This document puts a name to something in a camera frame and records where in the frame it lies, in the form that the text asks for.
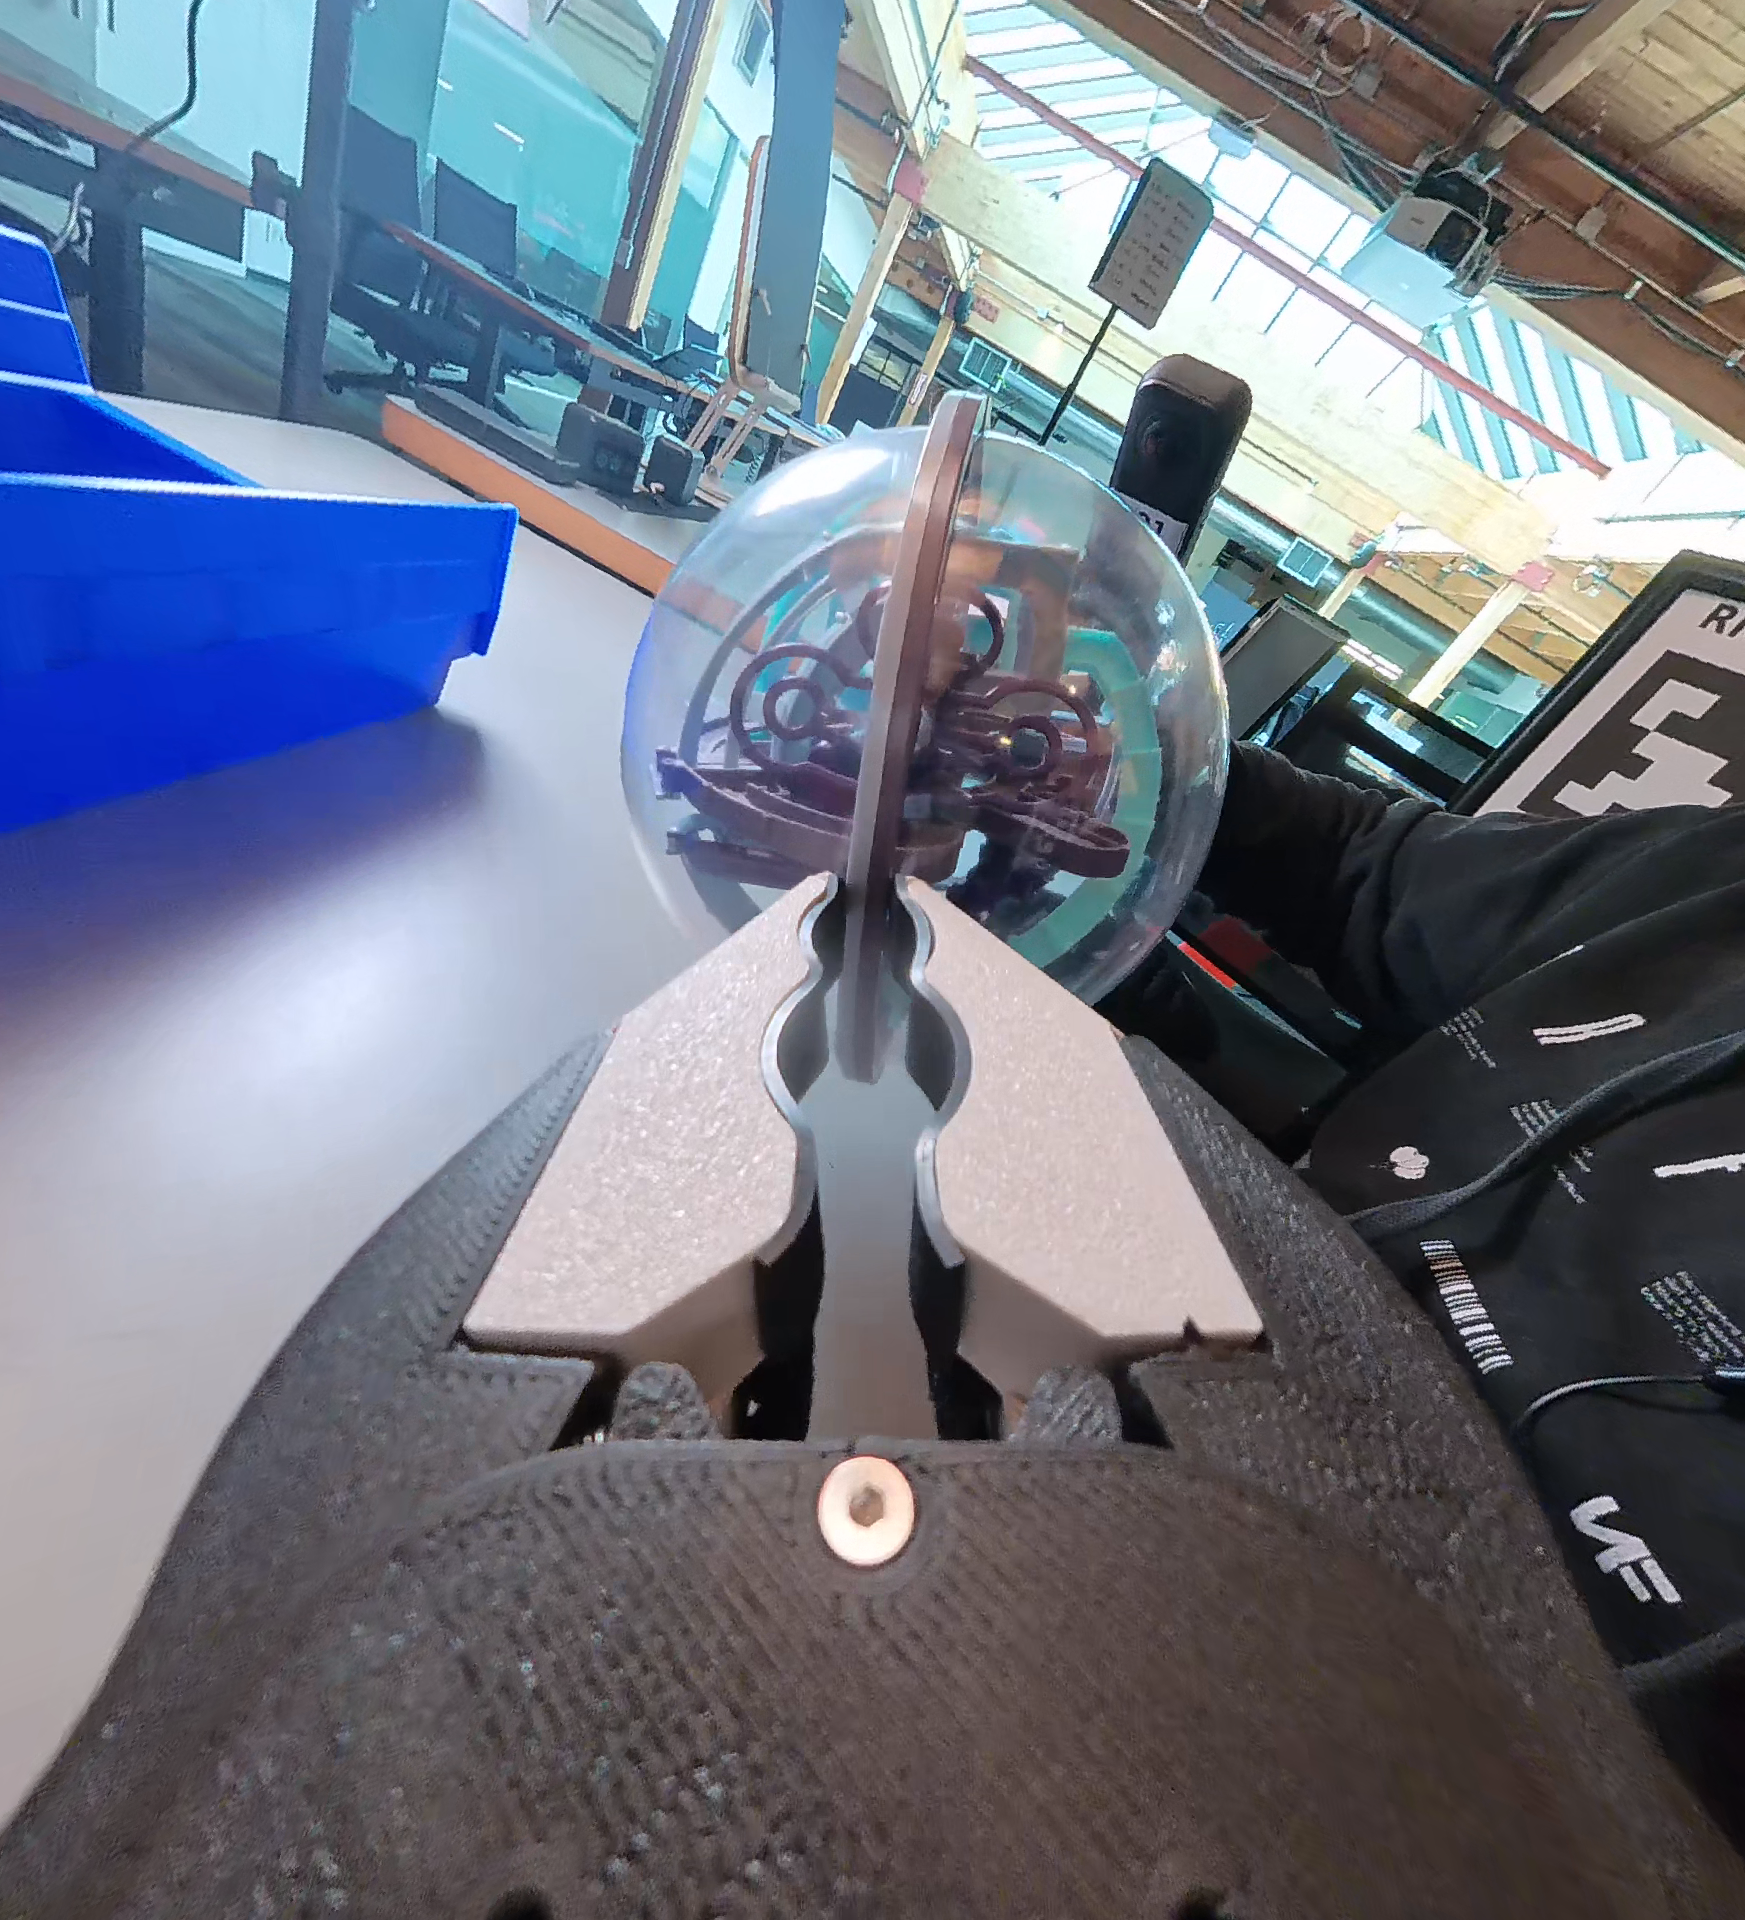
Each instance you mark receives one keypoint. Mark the orange-edged desk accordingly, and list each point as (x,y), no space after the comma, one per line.
(617,532)

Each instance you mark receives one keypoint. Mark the person's right forearm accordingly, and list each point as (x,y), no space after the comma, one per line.
(1488,915)

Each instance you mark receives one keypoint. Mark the blue plastic bin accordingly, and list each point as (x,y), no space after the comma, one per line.
(182,600)

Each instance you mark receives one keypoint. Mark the person's black hoodie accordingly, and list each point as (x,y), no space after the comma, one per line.
(1636,1274)

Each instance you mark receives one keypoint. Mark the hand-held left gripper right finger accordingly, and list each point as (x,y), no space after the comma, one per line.
(1082,1201)

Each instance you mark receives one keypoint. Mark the black flat case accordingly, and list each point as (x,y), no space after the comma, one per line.
(496,442)

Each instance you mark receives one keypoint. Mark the clear maze ball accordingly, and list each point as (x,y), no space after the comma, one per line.
(753,675)

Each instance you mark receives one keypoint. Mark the black battery charger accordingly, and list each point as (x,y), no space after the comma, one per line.
(678,472)
(599,442)

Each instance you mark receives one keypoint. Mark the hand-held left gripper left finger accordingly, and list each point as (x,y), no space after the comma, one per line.
(648,1201)

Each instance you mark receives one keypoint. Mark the ceiling mounted projector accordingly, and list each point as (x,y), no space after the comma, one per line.
(1420,247)

